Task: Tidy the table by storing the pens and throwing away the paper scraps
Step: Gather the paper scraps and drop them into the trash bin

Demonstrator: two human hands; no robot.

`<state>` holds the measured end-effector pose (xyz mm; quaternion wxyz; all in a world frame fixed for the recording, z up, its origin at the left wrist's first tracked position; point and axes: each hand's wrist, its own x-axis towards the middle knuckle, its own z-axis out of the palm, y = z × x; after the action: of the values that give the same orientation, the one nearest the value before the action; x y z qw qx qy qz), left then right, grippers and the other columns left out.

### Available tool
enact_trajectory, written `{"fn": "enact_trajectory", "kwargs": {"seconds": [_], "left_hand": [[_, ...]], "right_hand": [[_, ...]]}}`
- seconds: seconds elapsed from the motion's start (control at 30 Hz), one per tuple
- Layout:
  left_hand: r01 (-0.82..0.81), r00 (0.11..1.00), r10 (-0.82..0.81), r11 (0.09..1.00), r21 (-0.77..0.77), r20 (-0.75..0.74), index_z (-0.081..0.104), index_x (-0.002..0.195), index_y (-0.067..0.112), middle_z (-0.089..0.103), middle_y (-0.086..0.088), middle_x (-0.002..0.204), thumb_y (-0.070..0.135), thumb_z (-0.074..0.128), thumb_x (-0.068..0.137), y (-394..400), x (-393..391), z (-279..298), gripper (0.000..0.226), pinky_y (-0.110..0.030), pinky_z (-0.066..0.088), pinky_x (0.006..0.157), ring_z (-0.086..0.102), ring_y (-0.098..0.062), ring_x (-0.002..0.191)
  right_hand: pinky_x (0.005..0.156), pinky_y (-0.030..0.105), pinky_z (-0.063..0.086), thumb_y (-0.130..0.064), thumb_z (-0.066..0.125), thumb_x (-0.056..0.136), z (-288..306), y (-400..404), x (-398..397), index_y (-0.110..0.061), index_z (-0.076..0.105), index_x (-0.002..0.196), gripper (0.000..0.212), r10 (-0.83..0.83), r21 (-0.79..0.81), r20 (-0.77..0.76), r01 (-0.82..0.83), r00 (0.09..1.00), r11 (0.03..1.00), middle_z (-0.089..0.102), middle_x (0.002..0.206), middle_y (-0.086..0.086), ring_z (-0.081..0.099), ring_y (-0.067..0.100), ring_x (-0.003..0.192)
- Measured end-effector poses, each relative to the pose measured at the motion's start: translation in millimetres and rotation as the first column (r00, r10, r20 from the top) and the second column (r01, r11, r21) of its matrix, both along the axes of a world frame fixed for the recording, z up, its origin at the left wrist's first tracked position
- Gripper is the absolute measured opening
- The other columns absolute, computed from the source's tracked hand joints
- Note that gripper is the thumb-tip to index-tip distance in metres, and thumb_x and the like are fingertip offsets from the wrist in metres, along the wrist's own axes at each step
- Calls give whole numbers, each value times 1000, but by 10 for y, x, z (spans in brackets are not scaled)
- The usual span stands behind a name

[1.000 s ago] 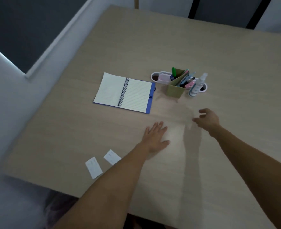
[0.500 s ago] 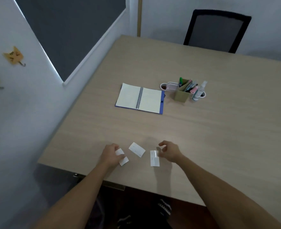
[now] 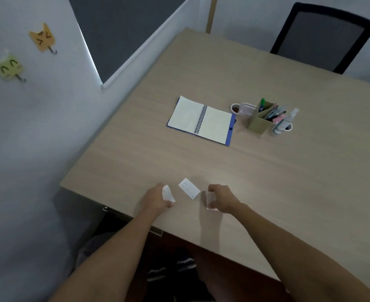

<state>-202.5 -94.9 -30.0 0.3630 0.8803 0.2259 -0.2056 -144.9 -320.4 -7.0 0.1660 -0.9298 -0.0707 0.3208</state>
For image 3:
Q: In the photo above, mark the person's left fingers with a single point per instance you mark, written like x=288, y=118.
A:
x=167, y=204

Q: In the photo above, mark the dark window roller blind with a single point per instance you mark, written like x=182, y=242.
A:
x=122, y=31

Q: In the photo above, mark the white paper slip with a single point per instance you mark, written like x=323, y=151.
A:
x=189, y=188
x=210, y=201
x=168, y=194

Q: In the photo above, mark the orange cat wall hook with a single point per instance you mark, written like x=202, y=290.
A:
x=42, y=37

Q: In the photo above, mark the green marker pen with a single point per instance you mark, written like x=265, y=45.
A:
x=261, y=105

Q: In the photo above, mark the person's left forearm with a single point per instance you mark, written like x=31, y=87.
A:
x=109, y=257

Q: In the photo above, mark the wooden door frame post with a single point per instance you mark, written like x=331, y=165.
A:
x=212, y=14

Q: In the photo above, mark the person's left black slipper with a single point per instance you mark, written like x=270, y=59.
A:
x=156, y=275

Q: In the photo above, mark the person's right black slipper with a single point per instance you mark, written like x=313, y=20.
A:
x=186, y=264

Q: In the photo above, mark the person's right forearm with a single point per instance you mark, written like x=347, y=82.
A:
x=301, y=254

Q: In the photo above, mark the person's right fingers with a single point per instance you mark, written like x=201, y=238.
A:
x=212, y=198

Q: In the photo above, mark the green cat wall hook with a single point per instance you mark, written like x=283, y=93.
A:
x=7, y=66

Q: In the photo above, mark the person's black slipper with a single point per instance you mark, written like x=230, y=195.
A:
x=156, y=275
x=186, y=264

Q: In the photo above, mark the pink white eraser box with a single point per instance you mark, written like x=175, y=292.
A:
x=247, y=109

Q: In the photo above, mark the bunch of pens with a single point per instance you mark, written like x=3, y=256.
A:
x=276, y=113

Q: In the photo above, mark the tan desk organizer box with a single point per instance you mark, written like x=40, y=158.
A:
x=260, y=120

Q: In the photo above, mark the open spiral notebook blue cover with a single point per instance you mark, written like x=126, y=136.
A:
x=200, y=120

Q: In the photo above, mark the black mesh office chair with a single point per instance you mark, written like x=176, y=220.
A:
x=323, y=37

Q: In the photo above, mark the person's right hand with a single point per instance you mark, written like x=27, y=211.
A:
x=224, y=198

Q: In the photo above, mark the clear spray bottle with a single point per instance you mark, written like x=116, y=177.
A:
x=287, y=120

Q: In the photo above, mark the person's left hand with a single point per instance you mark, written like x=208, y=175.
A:
x=153, y=198

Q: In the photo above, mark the white round cup holder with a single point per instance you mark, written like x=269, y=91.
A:
x=235, y=108
x=282, y=128

